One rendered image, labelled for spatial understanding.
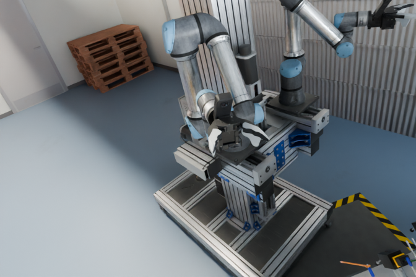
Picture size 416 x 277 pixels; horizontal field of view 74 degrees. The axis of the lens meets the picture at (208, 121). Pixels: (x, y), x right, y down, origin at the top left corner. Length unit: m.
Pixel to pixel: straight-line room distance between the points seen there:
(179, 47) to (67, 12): 5.85
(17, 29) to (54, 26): 0.66
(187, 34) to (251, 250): 1.55
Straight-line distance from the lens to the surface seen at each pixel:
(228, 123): 0.77
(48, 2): 6.78
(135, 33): 6.15
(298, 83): 1.62
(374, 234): 2.53
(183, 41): 1.08
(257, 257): 2.10
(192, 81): 1.15
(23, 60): 6.67
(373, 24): 1.67
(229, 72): 1.03
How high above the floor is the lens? 2.00
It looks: 31 degrees down
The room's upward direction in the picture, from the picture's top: 13 degrees counter-clockwise
